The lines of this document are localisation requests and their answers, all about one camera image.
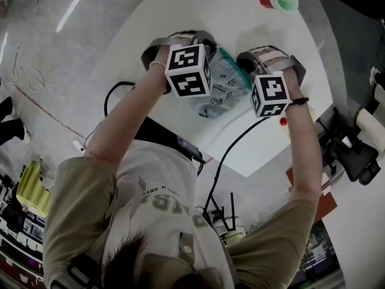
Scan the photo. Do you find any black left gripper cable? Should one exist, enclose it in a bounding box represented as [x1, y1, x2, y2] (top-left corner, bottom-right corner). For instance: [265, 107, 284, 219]
[103, 81, 136, 123]

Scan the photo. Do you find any person's beige white shirt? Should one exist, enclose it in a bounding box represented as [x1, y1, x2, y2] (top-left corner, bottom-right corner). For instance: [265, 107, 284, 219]
[43, 140, 318, 289]

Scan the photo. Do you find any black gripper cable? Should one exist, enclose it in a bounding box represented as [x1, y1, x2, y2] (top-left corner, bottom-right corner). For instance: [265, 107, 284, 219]
[103, 81, 136, 123]
[203, 117, 273, 222]

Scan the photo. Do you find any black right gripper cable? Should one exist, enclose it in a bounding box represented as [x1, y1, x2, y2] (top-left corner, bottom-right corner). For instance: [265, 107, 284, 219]
[203, 117, 273, 222]

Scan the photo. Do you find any white teal patterned cloth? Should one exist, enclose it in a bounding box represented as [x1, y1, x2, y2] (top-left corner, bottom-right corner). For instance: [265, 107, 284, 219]
[188, 47, 253, 119]

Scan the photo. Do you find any person's left forearm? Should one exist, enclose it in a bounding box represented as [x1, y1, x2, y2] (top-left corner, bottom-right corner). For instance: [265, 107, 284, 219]
[83, 61, 168, 174]

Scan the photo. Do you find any black waist device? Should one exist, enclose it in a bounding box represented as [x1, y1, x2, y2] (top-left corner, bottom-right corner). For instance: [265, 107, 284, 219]
[176, 135, 207, 164]

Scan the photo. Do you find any person's right hand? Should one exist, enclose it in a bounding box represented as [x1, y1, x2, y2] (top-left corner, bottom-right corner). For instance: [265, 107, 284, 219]
[261, 51, 303, 102]

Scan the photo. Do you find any black office chair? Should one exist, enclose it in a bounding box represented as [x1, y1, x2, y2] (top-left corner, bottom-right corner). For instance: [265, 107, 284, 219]
[318, 107, 380, 186]

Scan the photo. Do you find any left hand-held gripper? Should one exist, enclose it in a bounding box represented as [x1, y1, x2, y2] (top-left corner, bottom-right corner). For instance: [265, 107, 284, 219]
[140, 30, 219, 98]

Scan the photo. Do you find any person's left hand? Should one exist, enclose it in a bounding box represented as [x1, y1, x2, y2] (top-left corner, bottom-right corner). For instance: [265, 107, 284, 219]
[155, 34, 200, 69]

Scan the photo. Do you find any red floor tape strip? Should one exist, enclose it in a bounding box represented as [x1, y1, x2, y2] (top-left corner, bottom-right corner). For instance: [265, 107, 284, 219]
[11, 84, 88, 141]

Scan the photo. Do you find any yellow green storage bin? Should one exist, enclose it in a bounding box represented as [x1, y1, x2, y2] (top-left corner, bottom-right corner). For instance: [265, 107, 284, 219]
[16, 160, 54, 218]

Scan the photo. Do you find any black harness strap buckle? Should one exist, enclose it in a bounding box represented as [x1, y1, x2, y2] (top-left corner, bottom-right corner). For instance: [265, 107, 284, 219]
[66, 251, 100, 289]

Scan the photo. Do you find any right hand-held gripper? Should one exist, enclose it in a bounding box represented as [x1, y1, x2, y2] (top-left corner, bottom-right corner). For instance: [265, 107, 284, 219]
[236, 45, 307, 119]

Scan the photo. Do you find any white floor cable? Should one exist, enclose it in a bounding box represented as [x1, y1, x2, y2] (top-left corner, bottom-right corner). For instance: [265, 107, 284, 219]
[8, 64, 88, 144]

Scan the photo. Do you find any person's right forearm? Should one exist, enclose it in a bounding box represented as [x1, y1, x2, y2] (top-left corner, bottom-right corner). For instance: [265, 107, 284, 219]
[285, 99, 324, 206]

